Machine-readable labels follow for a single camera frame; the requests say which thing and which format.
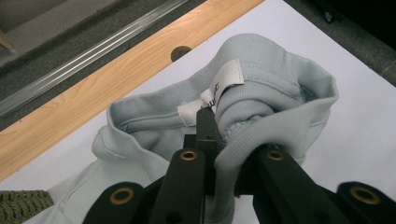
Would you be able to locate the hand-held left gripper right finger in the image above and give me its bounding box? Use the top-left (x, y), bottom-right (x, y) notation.
top-left (233, 148), bottom-right (262, 198)

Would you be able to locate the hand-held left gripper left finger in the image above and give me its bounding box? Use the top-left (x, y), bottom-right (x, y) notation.
top-left (183, 105), bottom-right (219, 196)

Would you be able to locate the light grey sweatshirt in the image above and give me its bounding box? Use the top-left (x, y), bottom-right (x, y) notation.
top-left (22, 33), bottom-right (340, 224)

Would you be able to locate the green knitted cloth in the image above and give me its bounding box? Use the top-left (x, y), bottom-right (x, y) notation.
top-left (0, 189), bottom-right (55, 224)

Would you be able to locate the beige object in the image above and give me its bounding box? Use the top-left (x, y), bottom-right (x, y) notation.
top-left (0, 28), bottom-right (16, 54)

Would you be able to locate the aluminium rail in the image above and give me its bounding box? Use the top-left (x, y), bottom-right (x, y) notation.
top-left (0, 0), bottom-right (191, 119)

